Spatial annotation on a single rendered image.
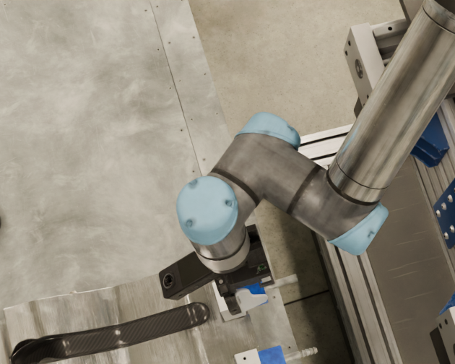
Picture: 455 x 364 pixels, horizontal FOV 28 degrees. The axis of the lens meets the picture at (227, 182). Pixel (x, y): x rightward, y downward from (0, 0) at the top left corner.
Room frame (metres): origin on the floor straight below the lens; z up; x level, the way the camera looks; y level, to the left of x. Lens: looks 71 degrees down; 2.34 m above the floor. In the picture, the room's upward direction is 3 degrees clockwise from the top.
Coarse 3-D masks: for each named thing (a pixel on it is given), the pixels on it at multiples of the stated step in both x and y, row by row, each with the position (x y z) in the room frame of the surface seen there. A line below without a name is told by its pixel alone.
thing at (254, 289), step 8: (280, 280) 0.33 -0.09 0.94; (288, 280) 0.33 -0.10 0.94; (296, 280) 0.33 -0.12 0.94; (216, 288) 0.31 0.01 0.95; (248, 288) 0.31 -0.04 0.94; (256, 288) 0.31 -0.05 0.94; (264, 288) 0.32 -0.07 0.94; (272, 288) 0.32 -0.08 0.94; (216, 296) 0.30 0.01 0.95; (224, 304) 0.28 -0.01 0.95; (224, 312) 0.27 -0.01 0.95
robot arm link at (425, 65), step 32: (448, 0) 0.49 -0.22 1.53; (416, 32) 0.49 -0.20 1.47; (448, 32) 0.48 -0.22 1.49; (416, 64) 0.46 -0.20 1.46; (448, 64) 0.45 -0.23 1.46; (384, 96) 0.44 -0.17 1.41; (416, 96) 0.43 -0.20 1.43; (352, 128) 0.42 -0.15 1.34; (384, 128) 0.41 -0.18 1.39; (416, 128) 0.41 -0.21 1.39; (352, 160) 0.39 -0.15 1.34; (384, 160) 0.38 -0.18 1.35; (320, 192) 0.36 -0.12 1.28; (352, 192) 0.36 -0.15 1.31; (384, 192) 0.36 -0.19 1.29; (320, 224) 0.33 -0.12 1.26; (352, 224) 0.33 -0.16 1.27
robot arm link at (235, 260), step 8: (248, 240) 0.33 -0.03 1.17; (240, 248) 0.31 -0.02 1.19; (248, 248) 0.32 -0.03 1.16; (200, 256) 0.30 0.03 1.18; (232, 256) 0.30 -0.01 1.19; (240, 256) 0.30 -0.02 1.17; (208, 264) 0.29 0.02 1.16; (216, 264) 0.29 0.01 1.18; (224, 264) 0.29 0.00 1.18; (232, 264) 0.29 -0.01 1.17
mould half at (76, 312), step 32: (128, 288) 0.32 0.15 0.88; (160, 288) 0.32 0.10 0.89; (32, 320) 0.25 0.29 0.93; (64, 320) 0.25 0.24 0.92; (96, 320) 0.26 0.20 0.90; (128, 320) 0.26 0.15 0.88; (0, 352) 0.20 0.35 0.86; (128, 352) 0.21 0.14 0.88; (160, 352) 0.21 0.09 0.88; (192, 352) 0.22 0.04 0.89; (224, 352) 0.22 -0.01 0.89
